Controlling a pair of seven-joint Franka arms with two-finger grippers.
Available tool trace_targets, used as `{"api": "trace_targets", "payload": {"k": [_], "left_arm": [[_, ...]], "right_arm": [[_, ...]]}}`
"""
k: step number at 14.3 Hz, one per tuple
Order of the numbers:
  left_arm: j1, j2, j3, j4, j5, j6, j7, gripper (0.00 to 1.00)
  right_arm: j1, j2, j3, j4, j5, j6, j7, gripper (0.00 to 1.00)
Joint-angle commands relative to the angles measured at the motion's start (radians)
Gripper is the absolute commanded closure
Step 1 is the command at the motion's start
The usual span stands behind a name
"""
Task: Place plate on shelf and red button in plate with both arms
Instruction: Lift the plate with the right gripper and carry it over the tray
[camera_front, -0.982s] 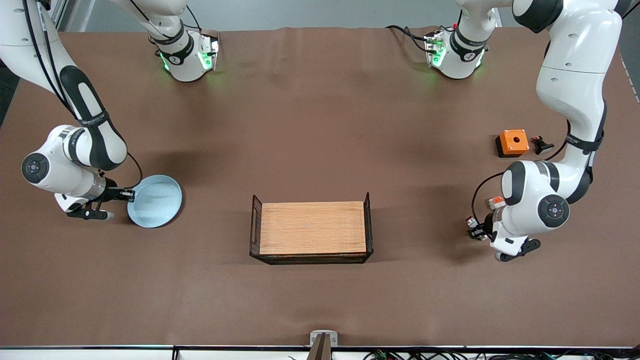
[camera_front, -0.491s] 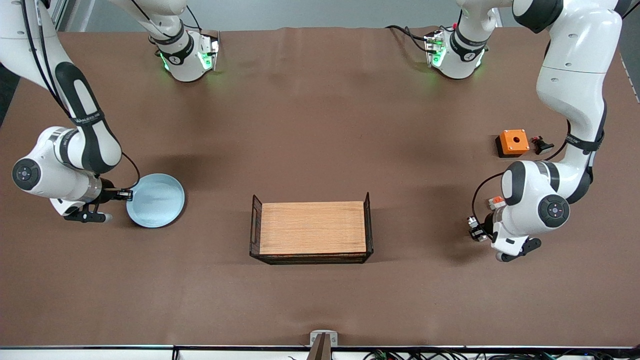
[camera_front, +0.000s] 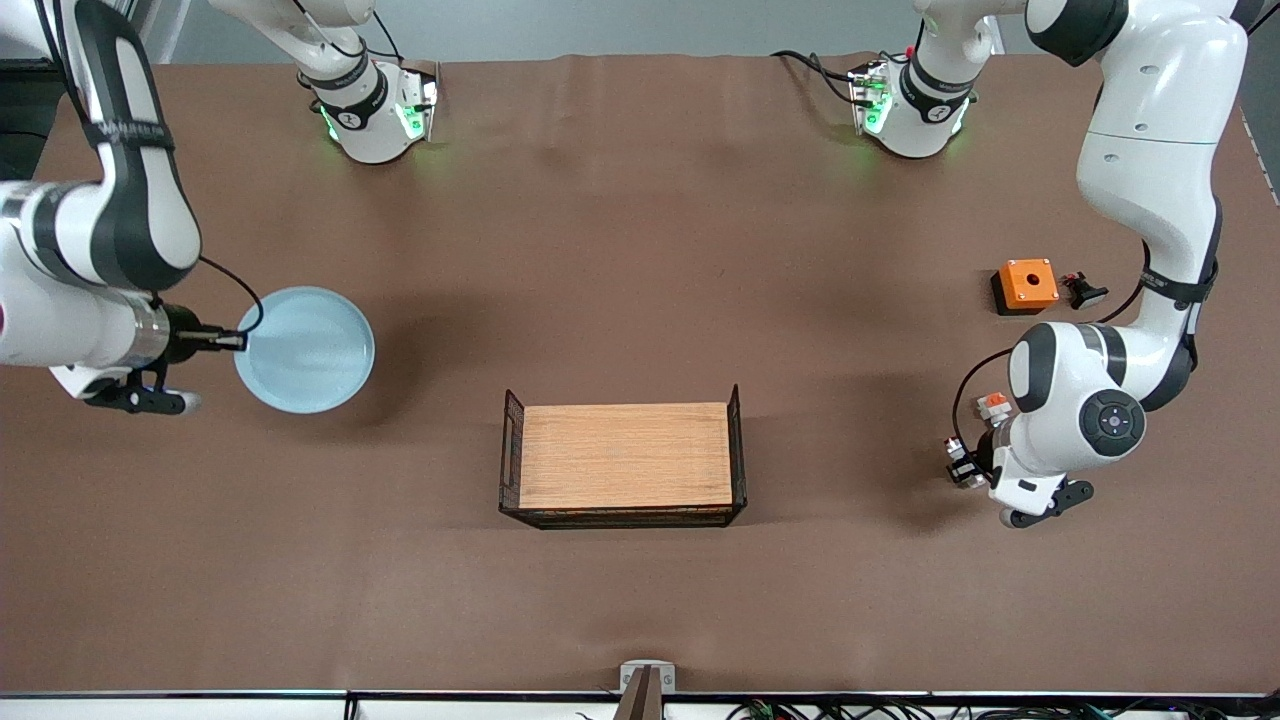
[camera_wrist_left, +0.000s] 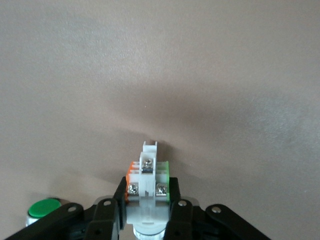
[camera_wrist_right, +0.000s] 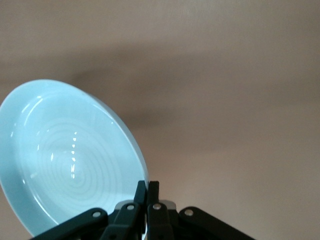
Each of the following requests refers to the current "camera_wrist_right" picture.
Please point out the light blue ceramic plate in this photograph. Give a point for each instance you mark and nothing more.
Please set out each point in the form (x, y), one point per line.
(62, 140)

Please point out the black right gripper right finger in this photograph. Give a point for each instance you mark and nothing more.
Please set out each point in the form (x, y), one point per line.
(170, 225)

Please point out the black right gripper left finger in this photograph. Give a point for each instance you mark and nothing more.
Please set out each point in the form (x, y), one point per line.
(117, 222)

